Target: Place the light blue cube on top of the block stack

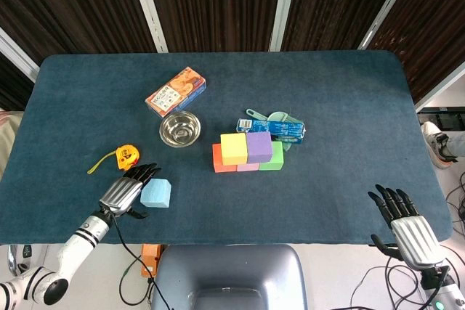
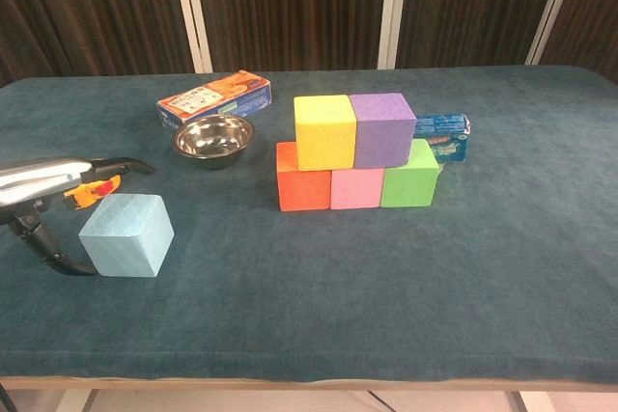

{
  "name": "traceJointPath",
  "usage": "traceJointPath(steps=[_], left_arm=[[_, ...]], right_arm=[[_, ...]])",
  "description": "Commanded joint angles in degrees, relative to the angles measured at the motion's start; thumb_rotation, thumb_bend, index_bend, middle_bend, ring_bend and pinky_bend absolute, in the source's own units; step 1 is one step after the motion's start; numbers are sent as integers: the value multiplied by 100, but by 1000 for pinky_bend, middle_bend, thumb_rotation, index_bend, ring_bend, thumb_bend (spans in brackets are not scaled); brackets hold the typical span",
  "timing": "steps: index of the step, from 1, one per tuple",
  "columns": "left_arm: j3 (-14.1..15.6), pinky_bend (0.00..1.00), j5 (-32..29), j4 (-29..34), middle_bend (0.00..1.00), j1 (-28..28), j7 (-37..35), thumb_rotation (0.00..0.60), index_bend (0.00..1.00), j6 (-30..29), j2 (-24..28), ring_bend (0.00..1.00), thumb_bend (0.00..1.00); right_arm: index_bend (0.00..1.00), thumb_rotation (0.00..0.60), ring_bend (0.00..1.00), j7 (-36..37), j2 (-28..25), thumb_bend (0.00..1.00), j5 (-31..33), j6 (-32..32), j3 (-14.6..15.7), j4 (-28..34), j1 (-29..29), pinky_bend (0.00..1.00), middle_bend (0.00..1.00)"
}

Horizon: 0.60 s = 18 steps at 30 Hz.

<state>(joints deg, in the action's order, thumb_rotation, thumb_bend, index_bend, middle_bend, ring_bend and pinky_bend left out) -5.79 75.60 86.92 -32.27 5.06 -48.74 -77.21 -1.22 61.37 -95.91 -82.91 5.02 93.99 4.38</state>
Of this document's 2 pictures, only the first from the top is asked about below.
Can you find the black green floor cable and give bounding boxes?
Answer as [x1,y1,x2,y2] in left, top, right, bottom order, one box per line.
[118,254,155,306]

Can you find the dark blue table cloth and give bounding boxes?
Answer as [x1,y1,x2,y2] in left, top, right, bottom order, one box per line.
[0,50,453,246]

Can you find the black crate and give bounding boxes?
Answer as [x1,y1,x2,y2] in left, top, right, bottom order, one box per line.
[417,106,465,130]

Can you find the yellow foam block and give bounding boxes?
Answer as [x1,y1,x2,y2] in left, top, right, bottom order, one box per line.
[219,132,248,166]

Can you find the grey robot torso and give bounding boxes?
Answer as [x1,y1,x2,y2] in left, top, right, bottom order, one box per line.
[151,244,309,310]

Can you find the blue toothpaste box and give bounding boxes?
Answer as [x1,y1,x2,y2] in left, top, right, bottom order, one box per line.
[236,118,307,145]

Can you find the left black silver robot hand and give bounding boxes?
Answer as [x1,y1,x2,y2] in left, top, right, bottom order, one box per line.
[98,163,163,220]

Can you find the orange foam block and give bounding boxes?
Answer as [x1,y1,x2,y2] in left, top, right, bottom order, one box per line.
[211,143,238,174]

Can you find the white partition post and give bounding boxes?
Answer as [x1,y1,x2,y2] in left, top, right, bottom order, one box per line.
[357,0,422,51]
[0,28,40,83]
[268,0,301,52]
[413,69,465,113]
[126,0,169,53]

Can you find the white sneaker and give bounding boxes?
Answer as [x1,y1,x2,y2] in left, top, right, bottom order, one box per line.
[420,121,459,170]

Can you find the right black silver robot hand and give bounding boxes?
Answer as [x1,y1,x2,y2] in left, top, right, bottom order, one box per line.
[367,184,450,271]

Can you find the yellow tape measure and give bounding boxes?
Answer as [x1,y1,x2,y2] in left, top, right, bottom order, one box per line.
[86,144,140,175]

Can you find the orange blue cookie box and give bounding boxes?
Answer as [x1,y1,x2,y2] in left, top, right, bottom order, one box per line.
[145,66,208,119]

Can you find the black floor cable loops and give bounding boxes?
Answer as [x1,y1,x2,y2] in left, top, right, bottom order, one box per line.
[350,256,439,310]

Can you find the light blue foam block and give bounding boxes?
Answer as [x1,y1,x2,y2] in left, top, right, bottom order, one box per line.
[139,178,172,209]

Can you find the green foam block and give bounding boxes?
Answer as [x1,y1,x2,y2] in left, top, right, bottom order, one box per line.
[258,140,285,171]

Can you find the black floor cable tangle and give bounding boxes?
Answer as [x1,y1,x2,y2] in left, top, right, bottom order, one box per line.
[445,171,465,224]

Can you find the stainless steel bowl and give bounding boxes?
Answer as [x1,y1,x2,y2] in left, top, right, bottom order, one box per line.
[158,110,202,149]

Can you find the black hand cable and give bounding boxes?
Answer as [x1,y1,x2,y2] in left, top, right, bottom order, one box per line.
[108,211,171,310]

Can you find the purple foam block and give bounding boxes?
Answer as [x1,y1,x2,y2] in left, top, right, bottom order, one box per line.
[246,131,274,164]

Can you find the light grey trouser leg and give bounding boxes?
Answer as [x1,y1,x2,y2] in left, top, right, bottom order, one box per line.
[447,131,465,159]

